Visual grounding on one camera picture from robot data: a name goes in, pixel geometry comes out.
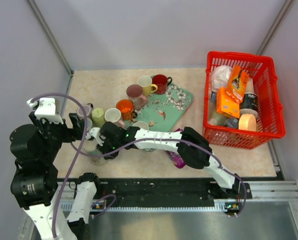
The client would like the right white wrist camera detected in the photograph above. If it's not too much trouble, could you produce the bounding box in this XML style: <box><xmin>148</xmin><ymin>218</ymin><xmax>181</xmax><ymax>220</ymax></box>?
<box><xmin>85</xmin><ymin>127</ymin><xmax>104</xmax><ymax>146</ymax></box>

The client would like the green floral tray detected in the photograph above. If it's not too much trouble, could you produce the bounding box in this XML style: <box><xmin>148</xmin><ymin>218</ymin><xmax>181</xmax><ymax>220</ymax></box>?
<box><xmin>124</xmin><ymin>82</ymin><xmax>193</xmax><ymax>132</ymax></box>

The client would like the red mug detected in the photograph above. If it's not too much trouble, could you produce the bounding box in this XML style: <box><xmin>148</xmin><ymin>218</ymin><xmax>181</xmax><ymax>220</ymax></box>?
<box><xmin>152</xmin><ymin>74</ymin><xmax>173</xmax><ymax>95</ymax></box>

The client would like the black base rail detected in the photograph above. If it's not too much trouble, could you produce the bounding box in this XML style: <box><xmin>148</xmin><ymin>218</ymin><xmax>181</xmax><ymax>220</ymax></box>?
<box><xmin>63</xmin><ymin>176</ymin><xmax>254</xmax><ymax>208</ymax></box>

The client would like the small orange box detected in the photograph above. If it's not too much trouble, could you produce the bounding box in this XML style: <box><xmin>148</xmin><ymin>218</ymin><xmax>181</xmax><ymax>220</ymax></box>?
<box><xmin>216</xmin><ymin>87</ymin><xmax>240</xmax><ymax>119</ymax></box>

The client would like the white plastic bag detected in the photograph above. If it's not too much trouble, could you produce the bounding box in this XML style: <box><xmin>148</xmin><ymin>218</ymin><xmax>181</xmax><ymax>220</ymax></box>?
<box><xmin>210</xmin><ymin>65</ymin><xmax>233</xmax><ymax>92</ymax></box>

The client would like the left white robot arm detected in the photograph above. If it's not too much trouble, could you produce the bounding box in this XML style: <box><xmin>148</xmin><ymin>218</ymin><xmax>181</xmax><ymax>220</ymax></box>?
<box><xmin>9</xmin><ymin>112</ymin><xmax>102</xmax><ymax>240</ymax></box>

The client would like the orange mug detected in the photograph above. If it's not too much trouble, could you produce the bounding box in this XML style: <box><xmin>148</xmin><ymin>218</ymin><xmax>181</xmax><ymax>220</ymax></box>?
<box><xmin>116</xmin><ymin>99</ymin><xmax>138</xmax><ymax>121</ymax></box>

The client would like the yellow mug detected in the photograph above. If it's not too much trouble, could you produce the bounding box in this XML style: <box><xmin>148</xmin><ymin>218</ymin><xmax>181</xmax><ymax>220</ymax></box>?
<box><xmin>137</xmin><ymin>75</ymin><xmax>158</xmax><ymax>96</ymax></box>

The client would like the mauve grey mug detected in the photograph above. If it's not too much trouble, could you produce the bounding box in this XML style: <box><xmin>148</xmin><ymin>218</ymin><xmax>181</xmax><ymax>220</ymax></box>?
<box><xmin>76</xmin><ymin>103</ymin><xmax>93</xmax><ymax>120</ymax></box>

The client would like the cream green mug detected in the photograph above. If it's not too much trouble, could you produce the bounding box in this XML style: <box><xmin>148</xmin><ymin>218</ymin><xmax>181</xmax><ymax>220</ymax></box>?
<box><xmin>83</xmin><ymin>140</ymin><xmax>107</xmax><ymax>166</ymax></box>

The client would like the light green mug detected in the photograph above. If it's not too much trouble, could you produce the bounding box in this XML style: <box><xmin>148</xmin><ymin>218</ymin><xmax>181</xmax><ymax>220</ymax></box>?
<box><xmin>91</xmin><ymin>107</ymin><xmax>106</xmax><ymax>128</ymax></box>

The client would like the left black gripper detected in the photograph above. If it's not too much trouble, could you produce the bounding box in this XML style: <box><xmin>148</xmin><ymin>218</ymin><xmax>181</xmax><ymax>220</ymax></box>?
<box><xmin>30</xmin><ymin>109</ymin><xmax>84</xmax><ymax>161</ymax></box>

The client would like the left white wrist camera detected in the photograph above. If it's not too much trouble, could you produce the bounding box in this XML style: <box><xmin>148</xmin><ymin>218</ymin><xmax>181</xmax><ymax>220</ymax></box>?
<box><xmin>26</xmin><ymin>97</ymin><xmax>64</xmax><ymax>124</ymax></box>

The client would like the pink cream mug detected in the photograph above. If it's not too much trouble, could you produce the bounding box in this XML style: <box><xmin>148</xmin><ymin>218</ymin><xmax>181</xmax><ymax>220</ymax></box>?
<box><xmin>104</xmin><ymin>108</ymin><xmax>126</xmax><ymax>128</ymax></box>

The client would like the purple snack bag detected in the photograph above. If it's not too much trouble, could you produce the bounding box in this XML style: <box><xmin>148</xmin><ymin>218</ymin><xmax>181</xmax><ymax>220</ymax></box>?
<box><xmin>165</xmin><ymin>128</ymin><xmax>187</xmax><ymax>169</ymax></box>

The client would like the tall orange box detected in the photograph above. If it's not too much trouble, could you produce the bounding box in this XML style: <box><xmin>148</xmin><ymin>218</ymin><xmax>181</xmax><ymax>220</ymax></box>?
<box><xmin>226</xmin><ymin>65</ymin><xmax>249</xmax><ymax>104</ymax></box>

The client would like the dark teal mug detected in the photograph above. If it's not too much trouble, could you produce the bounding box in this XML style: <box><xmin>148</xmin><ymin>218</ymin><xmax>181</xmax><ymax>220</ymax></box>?
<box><xmin>132</xmin><ymin>121</ymin><xmax>149</xmax><ymax>130</ymax></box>

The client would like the pink floral mug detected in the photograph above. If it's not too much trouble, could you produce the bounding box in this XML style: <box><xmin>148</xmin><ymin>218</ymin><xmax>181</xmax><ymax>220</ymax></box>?
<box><xmin>126</xmin><ymin>84</ymin><xmax>149</xmax><ymax>110</ymax></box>

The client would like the blue teal mug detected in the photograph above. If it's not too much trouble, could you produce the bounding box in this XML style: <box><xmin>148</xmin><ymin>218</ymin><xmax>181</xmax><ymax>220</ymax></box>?
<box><xmin>87</xmin><ymin>118</ymin><xmax>93</xmax><ymax>132</ymax></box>

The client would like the red plastic basket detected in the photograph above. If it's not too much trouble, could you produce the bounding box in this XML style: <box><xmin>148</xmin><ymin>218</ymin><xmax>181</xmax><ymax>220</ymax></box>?
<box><xmin>202</xmin><ymin>51</ymin><xmax>286</xmax><ymax>150</ymax></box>

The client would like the black label cup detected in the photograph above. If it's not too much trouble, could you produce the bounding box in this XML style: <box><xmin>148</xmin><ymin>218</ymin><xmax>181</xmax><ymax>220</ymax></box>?
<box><xmin>240</xmin><ymin>92</ymin><xmax>259</xmax><ymax>118</ymax></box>

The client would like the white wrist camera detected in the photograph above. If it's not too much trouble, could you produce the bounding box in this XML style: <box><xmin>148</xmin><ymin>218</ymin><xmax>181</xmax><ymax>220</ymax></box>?
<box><xmin>26</xmin><ymin>97</ymin><xmax>64</xmax><ymax>124</ymax></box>
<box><xmin>85</xmin><ymin>127</ymin><xmax>104</xmax><ymax>146</ymax></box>

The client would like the tape roll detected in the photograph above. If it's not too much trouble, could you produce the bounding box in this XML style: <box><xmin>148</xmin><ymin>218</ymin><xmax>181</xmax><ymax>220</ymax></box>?
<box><xmin>238</xmin><ymin>113</ymin><xmax>257</xmax><ymax>132</ymax></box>

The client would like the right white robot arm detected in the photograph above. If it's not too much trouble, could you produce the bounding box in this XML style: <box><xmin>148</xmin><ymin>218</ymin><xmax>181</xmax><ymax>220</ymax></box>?
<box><xmin>90</xmin><ymin>122</ymin><xmax>247</xmax><ymax>198</ymax></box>

